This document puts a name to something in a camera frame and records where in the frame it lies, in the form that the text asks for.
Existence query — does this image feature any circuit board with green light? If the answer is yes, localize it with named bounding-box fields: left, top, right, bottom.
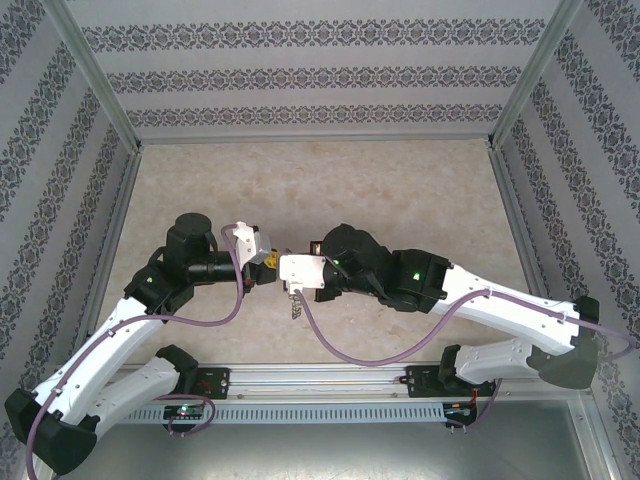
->
left=163, top=405, right=207, bottom=420

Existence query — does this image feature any grey sheet metal panel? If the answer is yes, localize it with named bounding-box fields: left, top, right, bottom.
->
left=47, top=394, right=619, bottom=480

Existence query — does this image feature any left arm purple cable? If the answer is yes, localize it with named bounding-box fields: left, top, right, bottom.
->
left=27, top=224, right=251, bottom=480

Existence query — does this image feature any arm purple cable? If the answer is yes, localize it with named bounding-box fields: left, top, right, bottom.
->
left=27, top=224, right=251, bottom=480
left=297, top=285, right=640, bottom=434

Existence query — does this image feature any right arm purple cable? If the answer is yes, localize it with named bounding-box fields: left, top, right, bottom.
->
left=297, top=285, right=640, bottom=434

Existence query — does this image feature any aluminium mounting rail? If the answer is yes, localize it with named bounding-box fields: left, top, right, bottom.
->
left=49, top=362, right=586, bottom=402

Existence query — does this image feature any aluminium side frame rail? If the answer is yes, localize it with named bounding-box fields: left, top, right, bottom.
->
left=487, top=144, right=569, bottom=361
left=74, top=144, right=145, bottom=369

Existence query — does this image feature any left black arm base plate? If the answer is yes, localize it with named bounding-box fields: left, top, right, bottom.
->
left=169, top=366, right=232, bottom=402

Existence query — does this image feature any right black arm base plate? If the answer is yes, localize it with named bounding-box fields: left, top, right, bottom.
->
left=396, top=364, right=496, bottom=400

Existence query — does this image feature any slotted grey cable duct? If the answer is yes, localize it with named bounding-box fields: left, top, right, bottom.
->
left=119, top=402, right=447, bottom=425

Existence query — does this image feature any aluminium frame post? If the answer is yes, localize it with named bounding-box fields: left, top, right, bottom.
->
left=485, top=0, right=585, bottom=151
left=42, top=0, right=145, bottom=151

